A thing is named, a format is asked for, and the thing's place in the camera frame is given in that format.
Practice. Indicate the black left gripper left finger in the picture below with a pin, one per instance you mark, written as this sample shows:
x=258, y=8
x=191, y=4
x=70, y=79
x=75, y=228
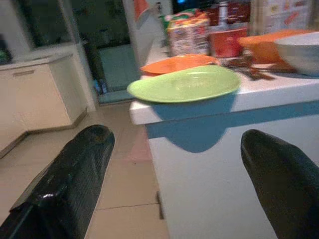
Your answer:
x=67, y=181

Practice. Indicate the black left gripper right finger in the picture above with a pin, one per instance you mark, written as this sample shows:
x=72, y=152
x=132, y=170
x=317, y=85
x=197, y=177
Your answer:
x=281, y=179

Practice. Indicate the white counter cabinet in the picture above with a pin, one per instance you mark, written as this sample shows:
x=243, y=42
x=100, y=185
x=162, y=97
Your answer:
x=224, y=149

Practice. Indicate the cream low cabinet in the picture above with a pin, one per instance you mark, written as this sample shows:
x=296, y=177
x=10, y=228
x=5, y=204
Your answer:
x=37, y=99

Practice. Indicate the brown chopsticks bundle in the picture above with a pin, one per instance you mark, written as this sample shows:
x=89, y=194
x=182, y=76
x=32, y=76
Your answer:
x=249, y=68

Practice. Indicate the white bowl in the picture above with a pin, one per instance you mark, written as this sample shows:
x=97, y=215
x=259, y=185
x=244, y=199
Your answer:
x=301, y=53

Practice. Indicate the orange bowl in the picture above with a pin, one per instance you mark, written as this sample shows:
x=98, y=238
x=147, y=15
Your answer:
x=261, y=48

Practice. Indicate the green plate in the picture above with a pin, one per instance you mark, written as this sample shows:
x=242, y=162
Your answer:
x=184, y=84

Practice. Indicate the red box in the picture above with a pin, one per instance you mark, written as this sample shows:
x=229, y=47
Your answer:
x=228, y=42

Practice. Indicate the orange plate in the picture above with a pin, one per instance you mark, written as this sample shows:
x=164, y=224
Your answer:
x=174, y=64

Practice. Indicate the white refrigerator with stickers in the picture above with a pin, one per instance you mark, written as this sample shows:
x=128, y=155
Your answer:
x=281, y=13

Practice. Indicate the colourful printed snack box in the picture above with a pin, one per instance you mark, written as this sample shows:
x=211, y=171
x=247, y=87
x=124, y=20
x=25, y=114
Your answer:
x=188, y=35

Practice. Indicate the dark bottle with silver cap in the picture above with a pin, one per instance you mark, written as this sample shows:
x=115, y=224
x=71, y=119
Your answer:
x=223, y=13

